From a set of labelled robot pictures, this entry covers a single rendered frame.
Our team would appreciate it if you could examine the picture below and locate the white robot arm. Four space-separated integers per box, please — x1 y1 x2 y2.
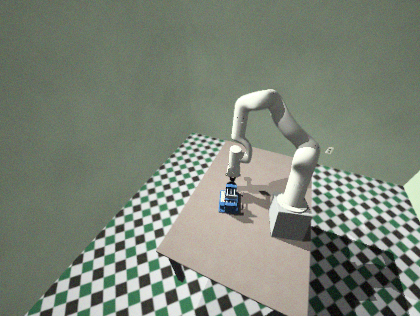
228 90 319 213

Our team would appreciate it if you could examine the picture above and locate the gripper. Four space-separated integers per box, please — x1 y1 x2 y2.
226 165 240 182

